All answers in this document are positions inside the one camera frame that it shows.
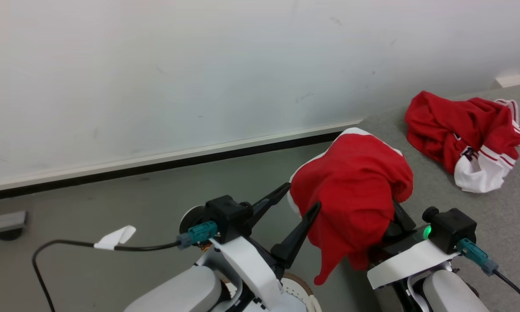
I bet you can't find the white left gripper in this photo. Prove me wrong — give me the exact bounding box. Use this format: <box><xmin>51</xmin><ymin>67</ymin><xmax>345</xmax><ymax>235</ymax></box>
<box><xmin>208</xmin><ymin>182</ymin><xmax>322</xmax><ymax>309</ymax></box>

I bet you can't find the white cable tag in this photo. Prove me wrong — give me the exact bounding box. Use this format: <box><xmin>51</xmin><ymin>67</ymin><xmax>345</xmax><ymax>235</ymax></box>
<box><xmin>94</xmin><ymin>225</ymin><xmax>137</xmax><ymax>250</ymax></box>

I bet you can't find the plain red garment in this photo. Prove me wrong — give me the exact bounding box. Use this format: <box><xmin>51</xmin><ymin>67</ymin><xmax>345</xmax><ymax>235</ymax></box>
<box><xmin>287</xmin><ymin>127</ymin><xmax>414</xmax><ymax>286</ymax></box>

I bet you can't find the grey fabric sofa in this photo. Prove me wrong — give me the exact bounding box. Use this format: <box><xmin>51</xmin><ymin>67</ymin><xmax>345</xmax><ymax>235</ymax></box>
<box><xmin>329</xmin><ymin>82</ymin><xmax>520</xmax><ymax>312</ymax></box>

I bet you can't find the pink white laundry basket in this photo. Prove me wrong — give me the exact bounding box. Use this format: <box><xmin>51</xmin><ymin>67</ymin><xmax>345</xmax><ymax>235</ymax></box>
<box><xmin>221</xmin><ymin>272</ymin><xmax>323</xmax><ymax>312</ymax></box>

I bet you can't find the teal left cable connector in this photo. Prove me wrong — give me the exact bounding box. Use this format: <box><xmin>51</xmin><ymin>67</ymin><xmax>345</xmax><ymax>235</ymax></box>
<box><xmin>176</xmin><ymin>220</ymin><xmax>219</xmax><ymax>250</ymax></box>

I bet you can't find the teal cable connector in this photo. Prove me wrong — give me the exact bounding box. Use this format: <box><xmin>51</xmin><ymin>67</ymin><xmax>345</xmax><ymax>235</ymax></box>
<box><xmin>176</xmin><ymin>220</ymin><xmax>219</xmax><ymax>250</ymax></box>
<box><xmin>455</xmin><ymin>237</ymin><xmax>499</xmax><ymax>276</ymax></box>

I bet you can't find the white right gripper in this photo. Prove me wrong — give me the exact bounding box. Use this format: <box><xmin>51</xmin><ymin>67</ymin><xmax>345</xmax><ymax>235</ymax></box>
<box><xmin>367</xmin><ymin>201</ymin><xmax>460</xmax><ymax>290</ymax></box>

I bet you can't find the white wall box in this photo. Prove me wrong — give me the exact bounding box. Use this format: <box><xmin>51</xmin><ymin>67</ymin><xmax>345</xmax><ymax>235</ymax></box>
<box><xmin>495</xmin><ymin>75</ymin><xmax>520</xmax><ymax>88</ymax></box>

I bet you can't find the teal right cable connector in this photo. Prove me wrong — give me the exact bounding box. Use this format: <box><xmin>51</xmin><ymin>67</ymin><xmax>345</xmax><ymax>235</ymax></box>
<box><xmin>455</xmin><ymin>237</ymin><xmax>499</xmax><ymax>276</ymax></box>

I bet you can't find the black left camera cable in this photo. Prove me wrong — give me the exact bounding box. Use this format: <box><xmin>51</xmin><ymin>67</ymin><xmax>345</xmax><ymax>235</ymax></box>
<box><xmin>32</xmin><ymin>239</ymin><xmax>182</xmax><ymax>312</ymax></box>

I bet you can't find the red garment with white trim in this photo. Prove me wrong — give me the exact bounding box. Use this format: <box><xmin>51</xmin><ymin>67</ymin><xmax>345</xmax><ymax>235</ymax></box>
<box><xmin>404</xmin><ymin>90</ymin><xmax>520</xmax><ymax>193</ymax></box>

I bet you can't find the black camera cable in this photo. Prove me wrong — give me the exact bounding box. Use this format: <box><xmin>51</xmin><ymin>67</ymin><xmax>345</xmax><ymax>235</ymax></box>
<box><xmin>494</xmin><ymin>269</ymin><xmax>520</xmax><ymax>310</ymax></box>
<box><xmin>32</xmin><ymin>239</ymin><xmax>182</xmax><ymax>312</ymax></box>

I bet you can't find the black skirting strip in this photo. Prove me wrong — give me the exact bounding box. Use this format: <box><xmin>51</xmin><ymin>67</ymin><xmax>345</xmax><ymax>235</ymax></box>
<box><xmin>0</xmin><ymin>131</ymin><xmax>345</xmax><ymax>203</ymax></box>

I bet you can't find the black right camera cable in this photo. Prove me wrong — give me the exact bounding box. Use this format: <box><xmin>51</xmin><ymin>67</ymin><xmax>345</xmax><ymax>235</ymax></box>
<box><xmin>494</xmin><ymin>269</ymin><xmax>520</xmax><ymax>310</ymax></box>

